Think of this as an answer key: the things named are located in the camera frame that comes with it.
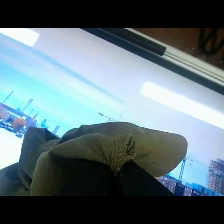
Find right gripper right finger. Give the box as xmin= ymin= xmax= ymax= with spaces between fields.
xmin=120 ymin=159 xmax=175 ymax=197

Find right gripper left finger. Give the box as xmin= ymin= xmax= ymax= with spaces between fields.
xmin=64 ymin=163 xmax=122 ymax=197

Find olive green garment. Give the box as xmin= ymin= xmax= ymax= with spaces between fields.
xmin=0 ymin=121 xmax=189 ymax=197

